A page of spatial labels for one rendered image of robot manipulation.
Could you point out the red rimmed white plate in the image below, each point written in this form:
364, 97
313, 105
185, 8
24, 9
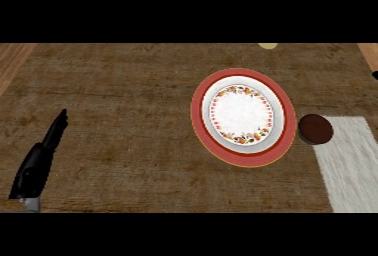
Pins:
242, 117

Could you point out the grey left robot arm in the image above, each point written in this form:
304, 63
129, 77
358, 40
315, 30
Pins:
30, 204

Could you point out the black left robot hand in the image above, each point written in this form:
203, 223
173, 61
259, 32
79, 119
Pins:
36, 166

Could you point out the small black object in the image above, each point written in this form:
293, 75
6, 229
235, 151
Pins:
375, 75

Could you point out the large brown woven mat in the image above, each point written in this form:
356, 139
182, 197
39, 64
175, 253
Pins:
148, 133

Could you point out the pale yellow round object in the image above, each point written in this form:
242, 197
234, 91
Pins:
268, 45

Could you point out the pale grey placemat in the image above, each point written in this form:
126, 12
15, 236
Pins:
349, 166

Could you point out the dark brown round eggplant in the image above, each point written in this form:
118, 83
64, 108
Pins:
315, 129

